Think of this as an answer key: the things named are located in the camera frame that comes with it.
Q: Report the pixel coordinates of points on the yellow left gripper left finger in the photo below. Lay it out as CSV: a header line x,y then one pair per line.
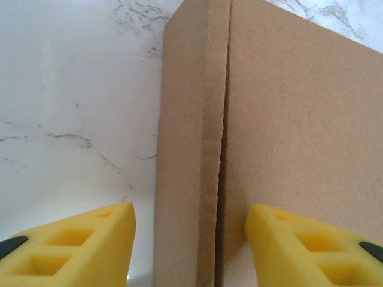
x,y
110,248

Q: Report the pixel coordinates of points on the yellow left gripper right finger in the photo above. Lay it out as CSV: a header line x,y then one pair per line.
x,y
269,239

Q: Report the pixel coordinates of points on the brown cardboard box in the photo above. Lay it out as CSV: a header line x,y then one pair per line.
x,y
299,119

